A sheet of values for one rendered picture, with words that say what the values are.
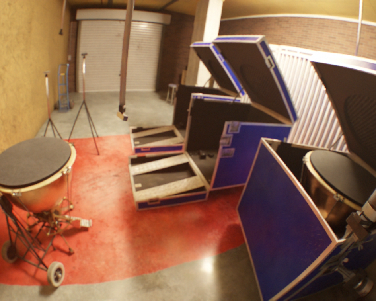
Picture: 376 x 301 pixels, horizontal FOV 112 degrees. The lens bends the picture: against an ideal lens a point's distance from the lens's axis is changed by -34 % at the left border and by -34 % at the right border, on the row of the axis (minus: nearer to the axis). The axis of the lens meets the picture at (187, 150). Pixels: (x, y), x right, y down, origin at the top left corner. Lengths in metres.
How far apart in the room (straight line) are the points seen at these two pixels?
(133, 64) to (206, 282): 6.90
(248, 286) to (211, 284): 0.31
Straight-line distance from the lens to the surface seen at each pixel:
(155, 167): 2.49
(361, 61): 1.33
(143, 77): 7.45
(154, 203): 1.98
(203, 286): 1.62
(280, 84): 2.04
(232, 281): 1.70
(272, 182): 1.37
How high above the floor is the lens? 1.47
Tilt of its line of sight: 28 degrees down
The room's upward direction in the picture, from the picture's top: 9 degrees clockwise
